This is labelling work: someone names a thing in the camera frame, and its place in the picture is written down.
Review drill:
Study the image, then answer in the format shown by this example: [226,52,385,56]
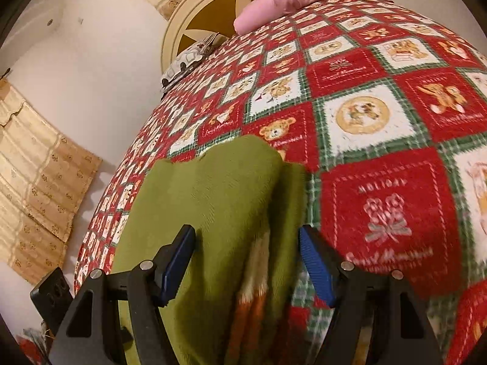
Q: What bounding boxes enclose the green striped knit sweater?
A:
[111,135,306,364]

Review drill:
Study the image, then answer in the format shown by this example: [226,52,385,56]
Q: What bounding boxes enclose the red patchwork teddy bedspread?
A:
[73,0,486,364]

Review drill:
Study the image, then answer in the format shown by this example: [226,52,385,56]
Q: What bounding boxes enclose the grey patterned pillow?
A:
[161,32,229,96]

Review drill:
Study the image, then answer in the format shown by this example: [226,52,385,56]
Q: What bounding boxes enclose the left curtain rod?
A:
[0,68,11,80]

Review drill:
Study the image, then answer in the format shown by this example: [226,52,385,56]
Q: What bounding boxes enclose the cream wooden headboard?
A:
[161,0,253,71]

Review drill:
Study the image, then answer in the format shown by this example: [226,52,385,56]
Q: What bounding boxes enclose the pink pillow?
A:
[233,0,323,36]

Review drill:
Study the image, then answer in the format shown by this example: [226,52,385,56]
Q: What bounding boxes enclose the beige left wall curtain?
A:
[0,80,102,285]

